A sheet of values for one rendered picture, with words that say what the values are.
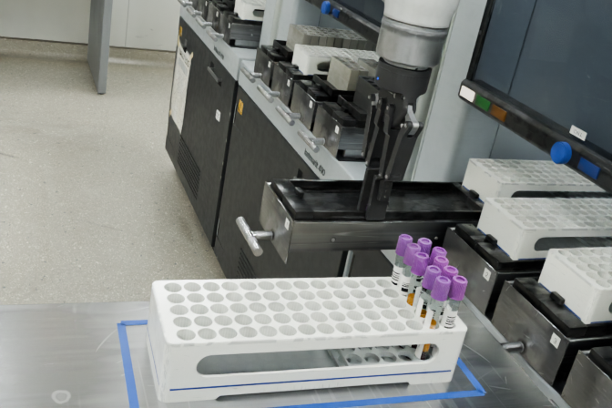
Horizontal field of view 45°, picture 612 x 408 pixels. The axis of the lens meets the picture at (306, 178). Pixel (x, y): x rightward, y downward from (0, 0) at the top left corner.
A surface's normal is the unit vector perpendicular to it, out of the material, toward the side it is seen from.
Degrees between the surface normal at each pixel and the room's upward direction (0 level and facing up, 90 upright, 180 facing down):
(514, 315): 90
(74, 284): 0
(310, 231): 90
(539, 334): 90
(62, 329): 0
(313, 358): 0
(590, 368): 90
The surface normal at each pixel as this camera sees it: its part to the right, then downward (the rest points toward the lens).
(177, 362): 0.31, 0.42
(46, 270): 0.18, -0.91
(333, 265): -0.92, -0.02
